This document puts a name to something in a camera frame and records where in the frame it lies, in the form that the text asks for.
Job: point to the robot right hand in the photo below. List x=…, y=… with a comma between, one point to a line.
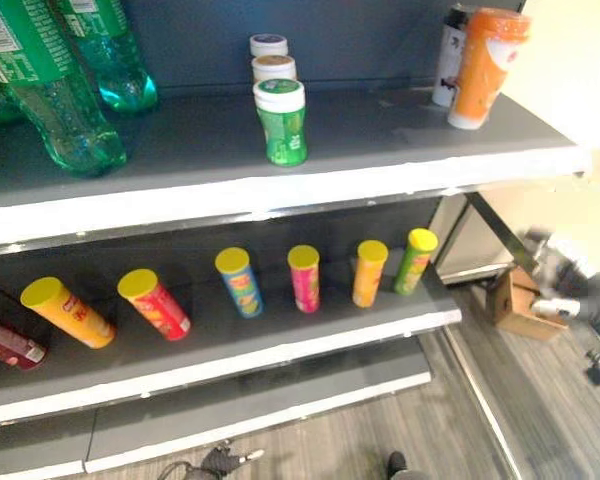
x=397, y=462

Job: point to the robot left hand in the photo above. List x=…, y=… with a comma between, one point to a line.
x=222, y=459

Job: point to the grey base shelf board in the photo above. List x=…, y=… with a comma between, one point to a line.
x=260, y=405

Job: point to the dark shelf board white edge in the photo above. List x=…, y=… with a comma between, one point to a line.
x=260, y=340

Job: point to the red chips can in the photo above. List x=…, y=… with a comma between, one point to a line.
x=160, y=310

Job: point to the blue chips can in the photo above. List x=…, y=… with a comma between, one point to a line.
x=242, y=287

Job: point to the orange chips can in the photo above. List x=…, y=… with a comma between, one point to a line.
x=367, y=277

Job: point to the green chips can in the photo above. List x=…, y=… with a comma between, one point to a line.
x=412, y=272

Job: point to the pink chips can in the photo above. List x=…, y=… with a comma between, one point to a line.
x=305, y=285

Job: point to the brown cardboard box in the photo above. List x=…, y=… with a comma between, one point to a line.
x=517, y=310

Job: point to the yellow-orange chips can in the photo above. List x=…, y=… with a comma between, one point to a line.
x=72, y=315

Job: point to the white object on floor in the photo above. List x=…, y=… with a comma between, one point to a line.
x=555, y=306

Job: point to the silver shelf side panel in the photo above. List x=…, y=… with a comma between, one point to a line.
x=475, y=250

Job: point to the maroon chips can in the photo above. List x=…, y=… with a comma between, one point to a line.
x=7, y=342

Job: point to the grey blurred equipment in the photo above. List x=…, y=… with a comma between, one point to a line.
x=560, y=260

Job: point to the grey shelf board white edge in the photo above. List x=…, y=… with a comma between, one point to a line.
x=380, y=145

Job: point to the green gum jar white lid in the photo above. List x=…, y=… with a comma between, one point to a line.
x=285, y=132

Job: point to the large green soda bottle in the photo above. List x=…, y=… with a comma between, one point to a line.
x=65, y=120

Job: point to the brown-top jar white lid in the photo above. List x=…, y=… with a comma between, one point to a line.
x=274, y=67

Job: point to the orange drink cup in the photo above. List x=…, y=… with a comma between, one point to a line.
x=482, y=75

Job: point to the black and white can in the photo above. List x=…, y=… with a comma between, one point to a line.
x=450, y=60

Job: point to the purple-top jar white lid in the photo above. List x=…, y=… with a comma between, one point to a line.
x=268, y=45

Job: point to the dark blue shelf back panel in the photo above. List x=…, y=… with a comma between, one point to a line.
x=330, y=40

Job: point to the black shelf bracket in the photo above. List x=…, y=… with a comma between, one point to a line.
x=505, y=232

